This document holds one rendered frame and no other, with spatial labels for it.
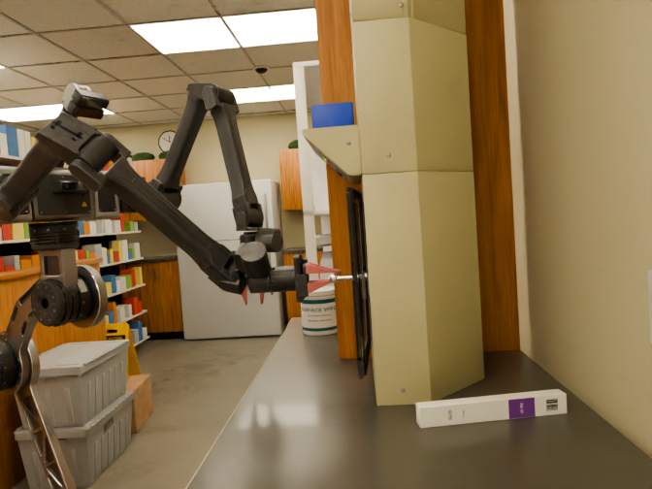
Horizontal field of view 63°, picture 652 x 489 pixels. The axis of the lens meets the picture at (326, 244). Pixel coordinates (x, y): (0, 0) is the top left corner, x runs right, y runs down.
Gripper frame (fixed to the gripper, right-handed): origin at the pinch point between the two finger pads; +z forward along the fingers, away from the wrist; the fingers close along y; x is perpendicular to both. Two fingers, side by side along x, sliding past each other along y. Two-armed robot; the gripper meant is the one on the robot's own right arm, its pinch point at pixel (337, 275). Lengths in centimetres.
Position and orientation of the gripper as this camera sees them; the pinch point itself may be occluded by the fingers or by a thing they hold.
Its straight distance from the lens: 118.4
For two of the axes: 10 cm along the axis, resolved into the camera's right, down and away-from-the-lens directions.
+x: 0.6, -0.5, 10.0
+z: 10.0, -0.7, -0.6
